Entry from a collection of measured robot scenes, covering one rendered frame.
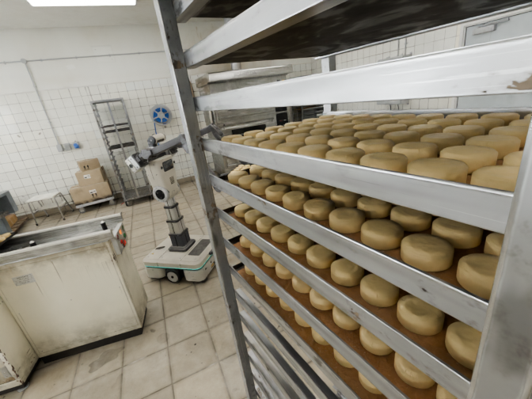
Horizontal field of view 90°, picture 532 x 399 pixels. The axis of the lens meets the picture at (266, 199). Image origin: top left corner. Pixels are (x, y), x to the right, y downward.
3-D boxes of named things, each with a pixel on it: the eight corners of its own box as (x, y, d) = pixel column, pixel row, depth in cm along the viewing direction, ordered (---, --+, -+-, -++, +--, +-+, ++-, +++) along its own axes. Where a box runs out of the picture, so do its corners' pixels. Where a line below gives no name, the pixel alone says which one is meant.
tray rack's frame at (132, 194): (124, 196, 537) (92, 102, 471) (151, 189, 556) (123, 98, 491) (124, 206, 482) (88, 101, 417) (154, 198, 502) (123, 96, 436)
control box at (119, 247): (115, 255, 184) (109, 237, 178) (123, 239, 205) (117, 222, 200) (122, 253, 184) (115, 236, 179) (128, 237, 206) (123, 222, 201)
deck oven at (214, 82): (229, 189, 506) (207, 72, 432) (214, 175, 610) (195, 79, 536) (301, 170, 559) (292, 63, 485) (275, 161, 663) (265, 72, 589)
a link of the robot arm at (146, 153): (191, 130, 200) (182, 131, 191) (197, 147, 202) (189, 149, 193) (149, 150, 218) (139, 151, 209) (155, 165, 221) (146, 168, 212)
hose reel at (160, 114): (181, 157, 572) (168, 103, 532) (183, 158, 558) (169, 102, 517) (161, 161, 558) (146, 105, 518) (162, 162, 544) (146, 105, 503)
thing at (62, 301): (42, 367, 190) (-25, 262, 157) (62, 330, 221) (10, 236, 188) (146, 336, 205) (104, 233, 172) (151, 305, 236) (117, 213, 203)
